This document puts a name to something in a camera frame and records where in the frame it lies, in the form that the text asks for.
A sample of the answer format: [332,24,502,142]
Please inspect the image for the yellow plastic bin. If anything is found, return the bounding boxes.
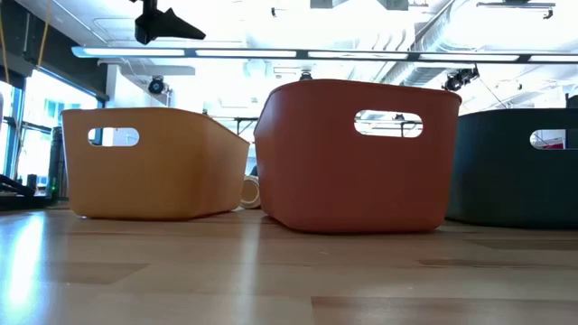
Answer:
[61,107,250,221]

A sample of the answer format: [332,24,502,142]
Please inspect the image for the red Coca-Cola can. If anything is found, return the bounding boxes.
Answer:
[240,174,262,209]

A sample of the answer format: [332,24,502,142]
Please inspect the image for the orange plastic bin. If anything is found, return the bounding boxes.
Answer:
[253,79,462,235]

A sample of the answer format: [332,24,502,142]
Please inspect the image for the dark blue plastic bin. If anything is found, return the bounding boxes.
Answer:
[445,107,578,229]

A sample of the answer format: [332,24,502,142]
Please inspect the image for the long LED light bar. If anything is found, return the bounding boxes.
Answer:
[70,46,578,64]

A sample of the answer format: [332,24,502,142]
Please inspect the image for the black track spotlight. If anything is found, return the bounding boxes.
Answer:
[442,65,480,93]

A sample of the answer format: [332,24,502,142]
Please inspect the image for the black ceiling track fixture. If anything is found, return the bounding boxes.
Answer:
[476,1,556,20]

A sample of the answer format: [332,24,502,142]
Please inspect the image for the yellow hanging cable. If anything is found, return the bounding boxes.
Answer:
[36,0,54,69]
[0,8,10,85]

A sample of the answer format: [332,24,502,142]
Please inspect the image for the black metal frame table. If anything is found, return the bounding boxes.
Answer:
[202,115,261,136]

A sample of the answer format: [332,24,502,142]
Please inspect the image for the large window with frame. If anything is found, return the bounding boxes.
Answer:
[0,67,109,190]

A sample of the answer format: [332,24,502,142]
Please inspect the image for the black slanted bracket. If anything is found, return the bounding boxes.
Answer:
[0,173,35,198]

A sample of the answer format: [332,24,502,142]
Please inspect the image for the silver ventilation duct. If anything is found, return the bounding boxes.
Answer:
[381,0,507,88]

